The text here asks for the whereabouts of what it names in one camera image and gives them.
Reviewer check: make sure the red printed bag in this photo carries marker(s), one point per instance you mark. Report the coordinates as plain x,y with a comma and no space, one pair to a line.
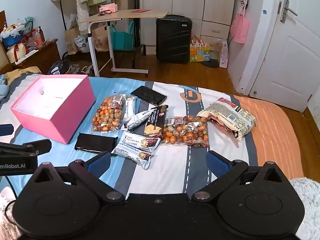
33,38

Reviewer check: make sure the white door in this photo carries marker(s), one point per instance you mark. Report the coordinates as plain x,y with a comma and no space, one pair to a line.
290,55

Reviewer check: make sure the pink cardboard box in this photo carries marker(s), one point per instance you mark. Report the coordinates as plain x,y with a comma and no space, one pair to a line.
62,115

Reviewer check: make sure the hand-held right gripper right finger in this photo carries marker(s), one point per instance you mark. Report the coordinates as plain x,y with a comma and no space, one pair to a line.
217,164

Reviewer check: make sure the brown paper bag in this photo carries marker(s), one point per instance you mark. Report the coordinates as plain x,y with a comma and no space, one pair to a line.
71,40
101,38

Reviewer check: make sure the pink tissue box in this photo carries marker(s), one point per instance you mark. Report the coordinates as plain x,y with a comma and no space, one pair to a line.
108,8

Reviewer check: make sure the striped printed bedsheet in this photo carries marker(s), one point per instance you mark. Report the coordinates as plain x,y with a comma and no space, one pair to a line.
172,170

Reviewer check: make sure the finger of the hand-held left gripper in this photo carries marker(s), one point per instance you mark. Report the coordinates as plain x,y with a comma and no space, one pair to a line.
37,146
6,130

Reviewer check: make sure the wooden nightstand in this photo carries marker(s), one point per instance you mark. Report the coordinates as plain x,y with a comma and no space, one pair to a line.
42,56

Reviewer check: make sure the colourful gift box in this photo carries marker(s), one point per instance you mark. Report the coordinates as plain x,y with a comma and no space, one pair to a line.
199,52

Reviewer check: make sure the large white food bag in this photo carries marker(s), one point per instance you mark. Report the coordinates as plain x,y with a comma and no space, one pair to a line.
227,116

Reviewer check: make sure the blue and white bouquet basket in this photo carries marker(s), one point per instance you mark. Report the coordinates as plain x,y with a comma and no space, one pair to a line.
11,35

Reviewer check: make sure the pale green wrapped item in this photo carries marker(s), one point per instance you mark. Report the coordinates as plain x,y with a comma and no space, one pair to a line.
28,22

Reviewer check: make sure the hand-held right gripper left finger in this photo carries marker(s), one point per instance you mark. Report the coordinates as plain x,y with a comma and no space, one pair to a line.
100,163

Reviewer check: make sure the red card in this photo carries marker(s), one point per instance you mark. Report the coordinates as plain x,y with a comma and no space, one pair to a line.
141,11

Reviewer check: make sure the pink paper bag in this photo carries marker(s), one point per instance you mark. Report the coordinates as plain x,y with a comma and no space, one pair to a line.
240,28

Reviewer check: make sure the goose plush with blue scarf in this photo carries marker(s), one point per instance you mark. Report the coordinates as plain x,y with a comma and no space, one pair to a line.
3,87

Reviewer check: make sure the yellow blanket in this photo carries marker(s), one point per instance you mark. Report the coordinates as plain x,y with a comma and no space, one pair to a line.
22,73

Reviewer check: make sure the teal shopping bag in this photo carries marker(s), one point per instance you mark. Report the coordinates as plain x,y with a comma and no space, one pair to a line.
122,38

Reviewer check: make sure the black matte packet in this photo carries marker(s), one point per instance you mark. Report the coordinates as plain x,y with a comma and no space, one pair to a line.
96,142

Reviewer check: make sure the cream bag with red ribbon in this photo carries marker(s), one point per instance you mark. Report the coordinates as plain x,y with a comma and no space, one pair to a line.
16,53

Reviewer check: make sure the white and pink plastic bag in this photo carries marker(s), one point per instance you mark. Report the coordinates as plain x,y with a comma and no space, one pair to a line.
224,55

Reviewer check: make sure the bag of orange speckled snacks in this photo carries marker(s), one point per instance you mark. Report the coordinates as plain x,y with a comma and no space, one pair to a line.
186,132
108,115

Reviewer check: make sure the white wardrobe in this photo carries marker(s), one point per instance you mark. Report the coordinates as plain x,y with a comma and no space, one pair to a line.
187,0

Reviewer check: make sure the grey shoes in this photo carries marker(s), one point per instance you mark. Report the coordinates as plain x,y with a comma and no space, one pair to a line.
81,69

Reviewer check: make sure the wooden headboard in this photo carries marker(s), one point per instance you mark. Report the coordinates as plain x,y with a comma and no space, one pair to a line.
3,42

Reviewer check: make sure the black bag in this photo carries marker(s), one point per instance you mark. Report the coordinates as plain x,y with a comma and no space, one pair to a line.
58,66

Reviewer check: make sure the black suitcase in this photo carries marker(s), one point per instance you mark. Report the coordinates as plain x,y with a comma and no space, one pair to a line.
173,40

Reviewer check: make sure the white and black snack bar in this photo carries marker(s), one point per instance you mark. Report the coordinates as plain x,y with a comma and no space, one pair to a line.
138,120

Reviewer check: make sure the wooden table with white frame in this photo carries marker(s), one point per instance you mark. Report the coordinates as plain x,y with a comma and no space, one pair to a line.
120,16

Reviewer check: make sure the dark brown cookie packet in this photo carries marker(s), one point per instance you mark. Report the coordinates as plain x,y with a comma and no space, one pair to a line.
155,122

